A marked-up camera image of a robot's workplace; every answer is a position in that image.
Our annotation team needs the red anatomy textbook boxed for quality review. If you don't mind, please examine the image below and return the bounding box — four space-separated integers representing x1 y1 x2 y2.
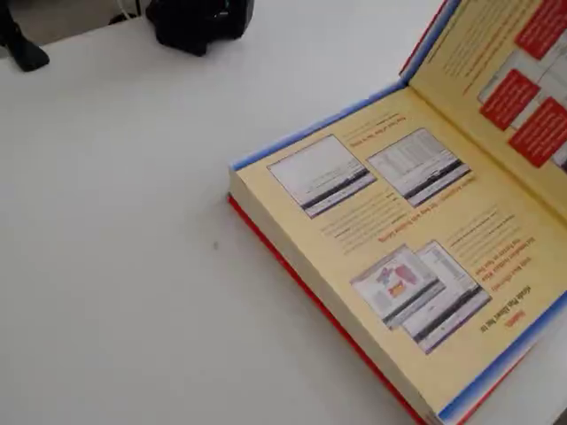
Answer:
227 0 567 425

